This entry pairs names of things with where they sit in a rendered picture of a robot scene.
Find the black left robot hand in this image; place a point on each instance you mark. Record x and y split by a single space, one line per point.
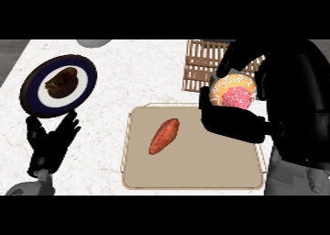
47 143

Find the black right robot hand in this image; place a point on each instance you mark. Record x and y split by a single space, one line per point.
289 101

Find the pink frosted cupcake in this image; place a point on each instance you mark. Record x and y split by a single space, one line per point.
235 90

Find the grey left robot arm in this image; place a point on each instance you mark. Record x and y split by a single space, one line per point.
34 185

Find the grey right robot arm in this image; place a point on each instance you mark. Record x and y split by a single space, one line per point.
302 177

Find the beige tray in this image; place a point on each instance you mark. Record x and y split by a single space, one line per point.
192 147

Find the blue and white plate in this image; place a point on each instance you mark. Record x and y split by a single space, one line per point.
58 85

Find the brown steak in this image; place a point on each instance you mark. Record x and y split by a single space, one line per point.
62 82

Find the orange sweet potato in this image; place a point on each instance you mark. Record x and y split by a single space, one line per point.
164 136

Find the grey round object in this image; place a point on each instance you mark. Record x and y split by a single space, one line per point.
93 42

